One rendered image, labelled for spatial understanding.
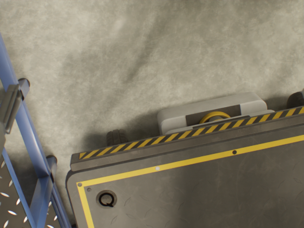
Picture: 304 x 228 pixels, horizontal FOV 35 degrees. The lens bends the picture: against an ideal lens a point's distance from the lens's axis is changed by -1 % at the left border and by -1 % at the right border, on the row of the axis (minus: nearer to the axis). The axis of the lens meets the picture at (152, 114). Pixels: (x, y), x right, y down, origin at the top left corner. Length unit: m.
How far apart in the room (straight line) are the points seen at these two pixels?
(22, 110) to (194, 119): 0.40
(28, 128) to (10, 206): 0.28
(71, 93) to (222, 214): 0.49
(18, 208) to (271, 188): 0.52
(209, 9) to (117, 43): 0.24
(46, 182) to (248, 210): 0.47
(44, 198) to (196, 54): 0.52
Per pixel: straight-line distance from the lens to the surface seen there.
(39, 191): 1.15
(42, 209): 1.08
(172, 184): 1.01
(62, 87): 1.27
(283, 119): 1.01
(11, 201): 0.94
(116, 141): 1.17
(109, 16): 1.23
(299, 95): 1.26
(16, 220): 0.96
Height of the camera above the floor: 1.22
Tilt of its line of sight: 71 degrees down
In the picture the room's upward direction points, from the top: 164 degrees clockwise
